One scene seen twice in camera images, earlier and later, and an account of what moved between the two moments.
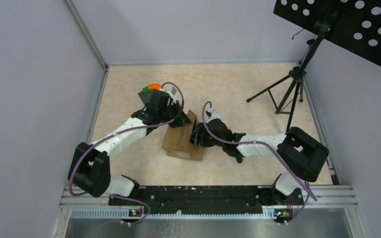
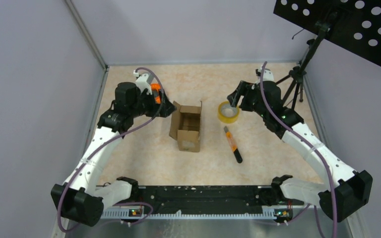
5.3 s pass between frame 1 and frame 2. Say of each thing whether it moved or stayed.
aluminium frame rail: stayed
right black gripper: moved
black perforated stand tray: stayed
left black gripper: moved
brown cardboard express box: moved
